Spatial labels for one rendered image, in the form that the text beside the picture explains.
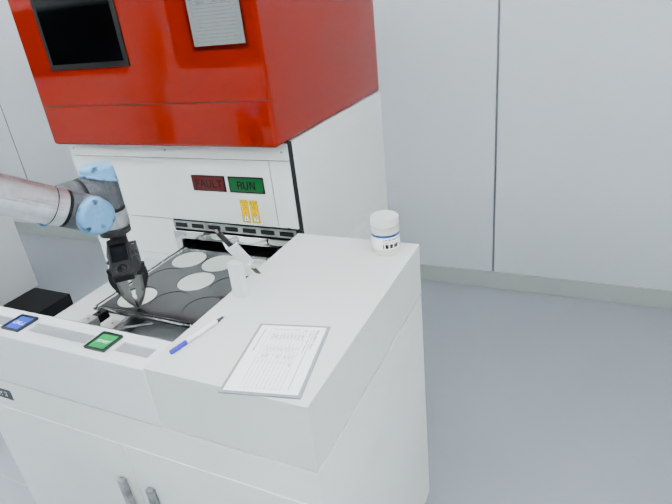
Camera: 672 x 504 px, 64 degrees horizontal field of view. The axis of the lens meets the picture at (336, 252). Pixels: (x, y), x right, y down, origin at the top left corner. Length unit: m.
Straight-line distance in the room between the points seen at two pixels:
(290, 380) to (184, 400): 0.22
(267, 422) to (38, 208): 0.57
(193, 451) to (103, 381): 0.23
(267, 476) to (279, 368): 0.21
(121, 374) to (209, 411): 0.21
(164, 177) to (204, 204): 0.15
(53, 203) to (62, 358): 0.33
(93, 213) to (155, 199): 0.66
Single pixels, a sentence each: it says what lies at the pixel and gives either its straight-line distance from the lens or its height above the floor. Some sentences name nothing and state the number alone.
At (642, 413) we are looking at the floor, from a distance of 2.45.
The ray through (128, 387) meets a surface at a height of 0.90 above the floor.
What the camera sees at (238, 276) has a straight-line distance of 1.21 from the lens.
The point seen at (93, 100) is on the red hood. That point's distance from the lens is 1.75.
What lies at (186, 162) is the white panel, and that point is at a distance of 1.65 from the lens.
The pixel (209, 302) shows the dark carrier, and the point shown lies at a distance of 1.39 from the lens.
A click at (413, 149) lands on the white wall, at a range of 2.92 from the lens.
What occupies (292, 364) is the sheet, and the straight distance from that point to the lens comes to 1.00.
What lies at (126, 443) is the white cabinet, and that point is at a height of 0.73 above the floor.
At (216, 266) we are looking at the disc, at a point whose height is 0.90.
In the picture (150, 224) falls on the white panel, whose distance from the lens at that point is 1.85.
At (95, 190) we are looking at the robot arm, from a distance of 1.31.
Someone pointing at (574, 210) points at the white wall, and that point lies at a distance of 2.89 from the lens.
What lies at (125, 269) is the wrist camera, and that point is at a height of 1.05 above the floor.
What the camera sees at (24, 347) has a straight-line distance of 1.36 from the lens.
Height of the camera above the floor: 1.56
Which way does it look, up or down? 26 degrees down
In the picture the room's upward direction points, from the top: 7 degrees counter-clockwise
